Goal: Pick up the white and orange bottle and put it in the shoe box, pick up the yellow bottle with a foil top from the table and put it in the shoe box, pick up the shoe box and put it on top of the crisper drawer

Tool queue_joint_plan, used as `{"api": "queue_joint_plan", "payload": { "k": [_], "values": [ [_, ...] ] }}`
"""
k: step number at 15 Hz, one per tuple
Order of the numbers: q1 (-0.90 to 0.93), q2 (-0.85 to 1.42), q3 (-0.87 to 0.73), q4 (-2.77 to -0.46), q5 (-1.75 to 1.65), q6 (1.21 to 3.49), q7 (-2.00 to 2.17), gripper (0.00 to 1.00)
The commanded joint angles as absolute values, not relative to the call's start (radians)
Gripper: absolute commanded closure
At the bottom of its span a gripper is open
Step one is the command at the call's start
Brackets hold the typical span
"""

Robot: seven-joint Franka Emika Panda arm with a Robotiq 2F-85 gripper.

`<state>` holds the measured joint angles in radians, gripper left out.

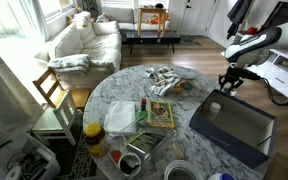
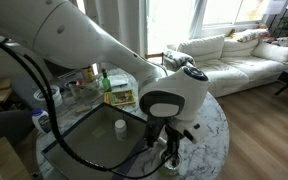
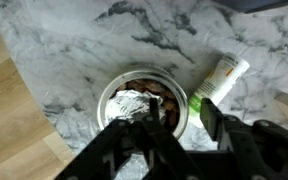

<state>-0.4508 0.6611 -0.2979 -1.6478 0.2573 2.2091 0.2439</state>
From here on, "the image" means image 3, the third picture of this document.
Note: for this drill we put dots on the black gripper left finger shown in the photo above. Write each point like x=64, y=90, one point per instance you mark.
x=134, y=156

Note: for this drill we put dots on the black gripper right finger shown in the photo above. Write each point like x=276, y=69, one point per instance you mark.
x=260, y=153

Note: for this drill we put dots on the yellow green nut can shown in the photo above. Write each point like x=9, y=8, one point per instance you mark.
x=130, y=103

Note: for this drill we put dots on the white green tube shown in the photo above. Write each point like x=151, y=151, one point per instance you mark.
x=222, y=78

